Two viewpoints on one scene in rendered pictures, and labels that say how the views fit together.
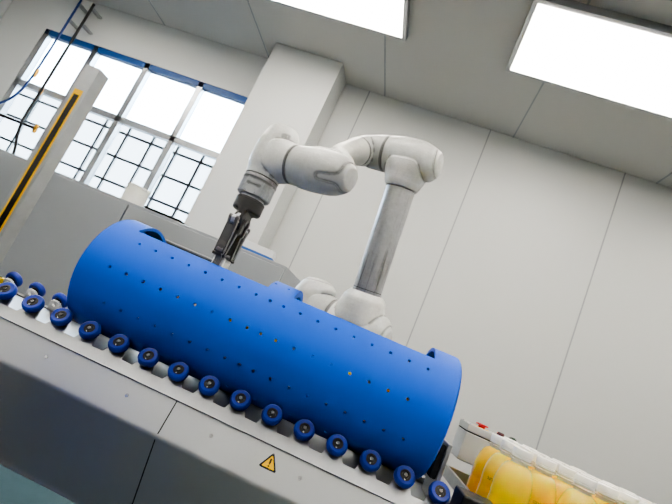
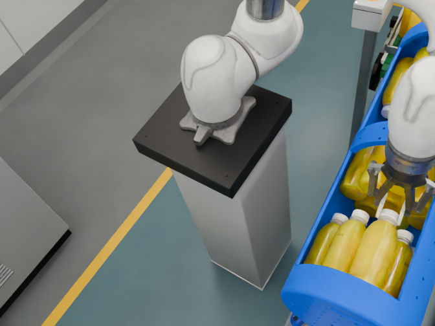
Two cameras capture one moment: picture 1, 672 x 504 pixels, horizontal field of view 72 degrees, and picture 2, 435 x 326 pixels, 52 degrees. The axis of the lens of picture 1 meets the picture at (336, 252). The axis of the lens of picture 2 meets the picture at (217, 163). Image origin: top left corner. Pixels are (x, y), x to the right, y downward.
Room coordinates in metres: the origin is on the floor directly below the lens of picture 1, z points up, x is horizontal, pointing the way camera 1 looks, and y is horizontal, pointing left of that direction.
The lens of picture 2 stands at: (1.19, 0.76, 2.10)
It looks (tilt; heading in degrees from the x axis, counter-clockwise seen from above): 55 degrees down; 306
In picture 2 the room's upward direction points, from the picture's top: 16 degrees counter-clockwise
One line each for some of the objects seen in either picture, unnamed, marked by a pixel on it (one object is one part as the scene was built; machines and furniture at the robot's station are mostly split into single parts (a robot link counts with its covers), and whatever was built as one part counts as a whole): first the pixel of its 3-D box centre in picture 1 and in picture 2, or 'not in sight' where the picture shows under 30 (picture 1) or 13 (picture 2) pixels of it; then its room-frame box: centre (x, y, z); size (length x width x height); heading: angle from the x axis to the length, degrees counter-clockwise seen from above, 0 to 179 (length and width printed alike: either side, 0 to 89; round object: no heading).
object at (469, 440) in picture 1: (492, 452); (376, 0); (1.35, -0.63, 1.05); 0.20 x 0.10 x 0.10; 83
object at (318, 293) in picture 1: (310, 308); (212, 74); (1.68, 0.00, 1.23); 0.18 x 0.16 x 0.22; 63
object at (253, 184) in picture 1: (256, 189); (413, 147); (1.15, 0.25, 1.43); 0.09 x 0.09 x 0.06
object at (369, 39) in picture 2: not in sight; (360, 104); (1.35, -0.63, 0.50); 0.04 x 0.04 x 1.00; 83
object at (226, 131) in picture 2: not in sight; (213, 113); (1.69, 0.03, 1.10); 0.22 x 0.18 x 0.06; 85
